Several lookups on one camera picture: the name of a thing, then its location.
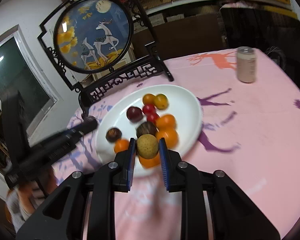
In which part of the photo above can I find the large dark red plum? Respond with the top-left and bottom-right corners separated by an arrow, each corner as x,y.
126,106 -> 143,123

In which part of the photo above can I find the orange tangerine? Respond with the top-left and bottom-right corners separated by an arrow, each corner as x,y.
155,114 -> 177,129
114,139 -> 129,153

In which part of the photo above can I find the dark passion fruit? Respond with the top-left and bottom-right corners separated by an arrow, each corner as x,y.
136,121 -> 158,138

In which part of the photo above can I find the beige drink can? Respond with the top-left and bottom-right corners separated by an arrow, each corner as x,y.
236,47 -> 256,83

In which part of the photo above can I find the orange tangerine back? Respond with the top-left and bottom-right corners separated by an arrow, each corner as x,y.
155,114 -> 177,129

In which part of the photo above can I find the orange mandarin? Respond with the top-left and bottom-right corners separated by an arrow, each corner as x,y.
155,127 -> 179,149

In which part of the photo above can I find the round deer picture screen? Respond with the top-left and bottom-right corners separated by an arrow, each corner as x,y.
38,0 -> 174,119

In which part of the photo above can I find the large yellow orange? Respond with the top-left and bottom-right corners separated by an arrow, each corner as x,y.
142,94 -> 155,105

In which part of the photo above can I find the white oval plate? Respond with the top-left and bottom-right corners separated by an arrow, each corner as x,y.
95,85 -> 202,164

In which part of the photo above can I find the yellow round fruit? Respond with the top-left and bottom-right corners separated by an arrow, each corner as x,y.
154,94 -> 168,110

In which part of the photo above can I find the brown wrinkled passion fruit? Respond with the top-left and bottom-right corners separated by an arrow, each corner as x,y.
106,127 -> 122,143

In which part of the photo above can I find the tan longan fruit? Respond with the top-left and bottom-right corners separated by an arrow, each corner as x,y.
137,134 -> 159,159

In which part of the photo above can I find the person left hand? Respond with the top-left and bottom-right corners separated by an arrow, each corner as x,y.
6,167 -> 57,232

